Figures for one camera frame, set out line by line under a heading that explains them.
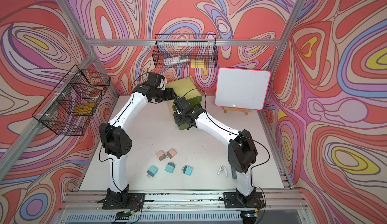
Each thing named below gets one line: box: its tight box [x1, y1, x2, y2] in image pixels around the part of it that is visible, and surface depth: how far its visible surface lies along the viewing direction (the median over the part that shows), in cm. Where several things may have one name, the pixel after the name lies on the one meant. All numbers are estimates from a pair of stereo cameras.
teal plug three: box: [180, 164, 193, 177], surface depth 84 cm
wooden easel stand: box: [222, 106, 252, 116], surface depth 107 cm
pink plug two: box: [166, 148, 177, 159], surface depth 90 cm
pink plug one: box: [156, 150, 166, 161], surface depth 89 cm
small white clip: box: [217, 164, 228, 178], surface depth 84 cm
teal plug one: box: [146, 165, 158, 179], surface depth 83 cm
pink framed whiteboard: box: [214, 67, 272, 111], surface depth 104 cm
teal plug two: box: [165, 160, 176, 174], surface depth 85 cm
